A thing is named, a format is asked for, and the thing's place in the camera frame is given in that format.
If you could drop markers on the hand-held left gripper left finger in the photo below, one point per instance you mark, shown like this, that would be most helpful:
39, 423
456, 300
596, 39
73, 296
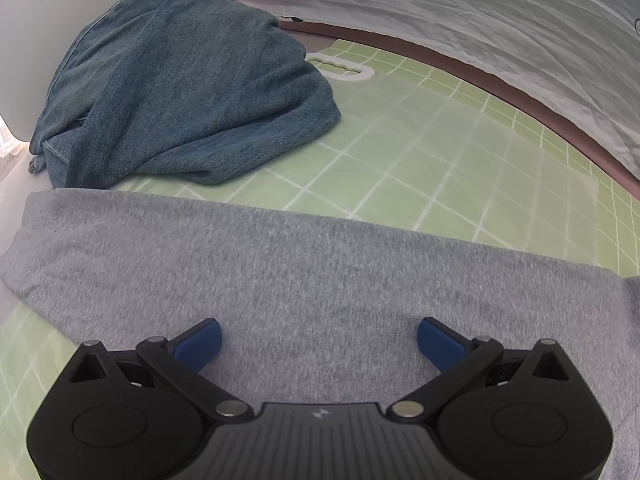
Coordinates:
200, 344

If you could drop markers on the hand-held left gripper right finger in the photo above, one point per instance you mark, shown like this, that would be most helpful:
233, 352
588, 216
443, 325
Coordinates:
440, 344

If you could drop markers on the grey t-shirt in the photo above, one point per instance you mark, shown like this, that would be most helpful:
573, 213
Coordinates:
300, 270

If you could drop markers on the green grid mat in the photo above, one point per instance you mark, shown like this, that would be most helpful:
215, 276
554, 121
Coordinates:
620, 210

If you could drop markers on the blue denim garment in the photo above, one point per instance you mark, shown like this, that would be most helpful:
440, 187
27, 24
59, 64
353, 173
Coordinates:
175, 85

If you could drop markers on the carrot printed white sheet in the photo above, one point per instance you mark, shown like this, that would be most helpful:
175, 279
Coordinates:
450, 5

